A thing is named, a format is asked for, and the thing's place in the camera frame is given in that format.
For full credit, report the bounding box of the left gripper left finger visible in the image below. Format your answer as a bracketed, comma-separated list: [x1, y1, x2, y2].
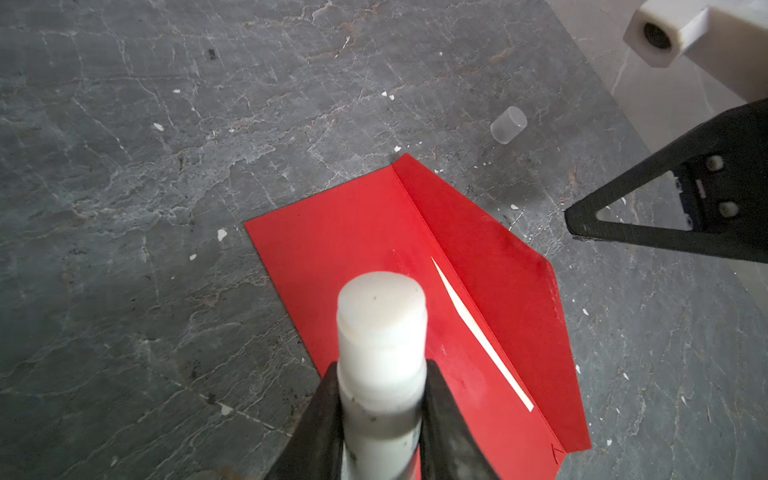
[265, 362, 344, 479]

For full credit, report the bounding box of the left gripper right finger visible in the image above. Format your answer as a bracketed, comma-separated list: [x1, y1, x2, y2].
[419, 359, 500, 480]

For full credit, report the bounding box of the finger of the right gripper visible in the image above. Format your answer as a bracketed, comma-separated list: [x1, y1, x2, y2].
[565, 100, 767, 263]

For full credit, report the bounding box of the red envelope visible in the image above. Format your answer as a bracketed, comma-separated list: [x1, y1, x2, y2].
[246, 155, 591, 479]

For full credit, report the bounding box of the beige letter paper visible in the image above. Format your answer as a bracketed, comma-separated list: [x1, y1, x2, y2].
[432, 258, 534, 412]

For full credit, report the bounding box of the white glue stick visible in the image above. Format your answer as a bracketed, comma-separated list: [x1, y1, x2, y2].
[336, 271, 428, 479]

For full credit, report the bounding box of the translucent glue stick cap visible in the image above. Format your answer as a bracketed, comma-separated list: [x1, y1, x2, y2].
[490, 106, 528, 145]

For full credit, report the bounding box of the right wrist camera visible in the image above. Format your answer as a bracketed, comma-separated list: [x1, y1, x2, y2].
[624, 0, 767, 102]

